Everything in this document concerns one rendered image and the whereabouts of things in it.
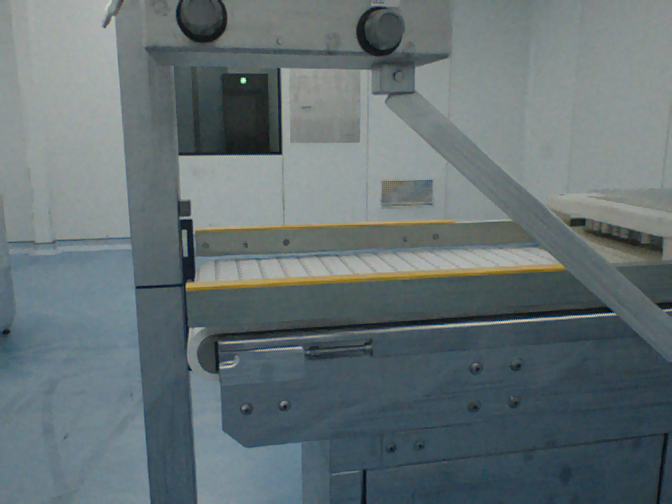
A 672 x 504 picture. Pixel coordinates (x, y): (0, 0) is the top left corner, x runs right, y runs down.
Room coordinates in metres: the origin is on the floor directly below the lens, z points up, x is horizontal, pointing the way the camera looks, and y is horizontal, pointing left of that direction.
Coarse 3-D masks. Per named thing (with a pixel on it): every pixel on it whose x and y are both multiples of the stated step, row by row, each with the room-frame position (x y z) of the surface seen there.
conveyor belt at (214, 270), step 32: (288, 256) 0.73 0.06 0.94; (320, 256) 0.73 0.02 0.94; (352, 256) 0.73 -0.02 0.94; (384, 256) 0.73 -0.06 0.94; (416, 256) 0.73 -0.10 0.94; (448, 256) 0.73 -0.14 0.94; (480, 256) 0.73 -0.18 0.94; (512, 256) 0.73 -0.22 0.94; (544, 256) 0.73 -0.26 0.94; (320, 320) 0.48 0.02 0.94; (352, 320) 0.49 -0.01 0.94; (384, 320) 0.50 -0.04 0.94; (192, 352) 0.46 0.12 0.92
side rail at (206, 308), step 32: (256, 288) 0.46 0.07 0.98; (288, 288) 0.46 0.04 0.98; (320, 288) 0.47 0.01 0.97; (352, 288) 0.47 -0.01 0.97; (384, 288) 0.48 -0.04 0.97; (416, 288) 0.48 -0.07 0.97; (448, 288) 0.49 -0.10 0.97; (480, 288) 0.50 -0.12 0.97; (512, 288) 0.50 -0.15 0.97; (544, 288) 0.51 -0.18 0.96; (576, 288) 0.52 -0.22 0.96; (640, 288) 0.53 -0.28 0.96; (192, 320) 0.45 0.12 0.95; (224, 320) 0.45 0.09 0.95; (256, 320) 0.46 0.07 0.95; (288, 320) 0.46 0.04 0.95
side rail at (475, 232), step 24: (216, 240) 0.72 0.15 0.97; (240, 240) 0.72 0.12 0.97; (264, 240) 0.73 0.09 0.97; (288, 240) 0.73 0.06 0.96; (312, 240) 0.74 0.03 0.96; (336, 240) 0.75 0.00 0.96; (360, 240) 0.75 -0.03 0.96; (384, 240) 0.76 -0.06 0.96; (408, 240) 0.77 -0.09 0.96; (432, 240) 0.77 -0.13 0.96; (456, 240) 0.78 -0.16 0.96; (480, 240) 0.79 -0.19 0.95; (504, 240) 0.80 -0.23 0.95; (528, 240) 0.80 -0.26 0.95
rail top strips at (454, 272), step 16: (304, 224) 0.75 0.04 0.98; (320, 224) 0.75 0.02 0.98; (336, 224) 0.75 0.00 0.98; (352, 224) 0.75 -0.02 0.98; (368, 224) 0.76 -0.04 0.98; (384, 224) 0.76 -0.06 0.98; (400, 224) 0.76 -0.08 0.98; (416, 224) 0.77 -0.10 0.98; (384, 272) 0.49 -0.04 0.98; (400, 272) 0.49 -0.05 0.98; (416, 272) 0.49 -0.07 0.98; (432, 272) 0.49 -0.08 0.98; (448, 272) 0.49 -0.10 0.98; (464, 272) 0.49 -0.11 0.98; (480, 272) 0.50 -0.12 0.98; (496, 272) 0.50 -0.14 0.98; (512, 272) 0.50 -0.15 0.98; (192, 288) 0.45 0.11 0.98; (208, 288) 0.45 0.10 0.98; (224, 288) 0.45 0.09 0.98
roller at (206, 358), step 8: (208, 336) 0.47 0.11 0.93; (216, 336) 0.46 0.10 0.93; (200, 344) 0.46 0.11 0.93; (208, 344) 0.46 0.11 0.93; (216, 344) 0.46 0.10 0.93; (200, 352) 0.46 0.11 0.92; (208, 352) 0.46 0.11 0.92; (216, 352) 0.46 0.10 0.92; (200, 360) 0.46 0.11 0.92; (208, 360) 0.46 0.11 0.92; (216, 360) 0.46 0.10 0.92; (208, 368) 0.46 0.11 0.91; (216, 368) 0.46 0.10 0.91
